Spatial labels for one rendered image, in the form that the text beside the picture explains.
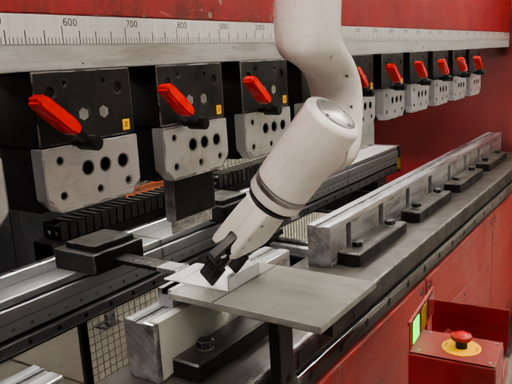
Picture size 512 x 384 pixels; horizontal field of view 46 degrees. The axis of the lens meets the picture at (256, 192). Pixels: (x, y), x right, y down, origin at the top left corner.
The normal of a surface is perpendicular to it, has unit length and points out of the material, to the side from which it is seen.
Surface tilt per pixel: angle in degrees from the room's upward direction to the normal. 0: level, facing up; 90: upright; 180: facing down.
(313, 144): 103
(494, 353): 0
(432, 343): 0
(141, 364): 90
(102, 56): 90
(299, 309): 0
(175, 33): 90
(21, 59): 90
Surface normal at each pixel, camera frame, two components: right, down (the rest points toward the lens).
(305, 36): -0.10, 0.34
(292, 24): -0.45, 0.23
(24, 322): 0.83, 0.07
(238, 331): -0.05, -0.98
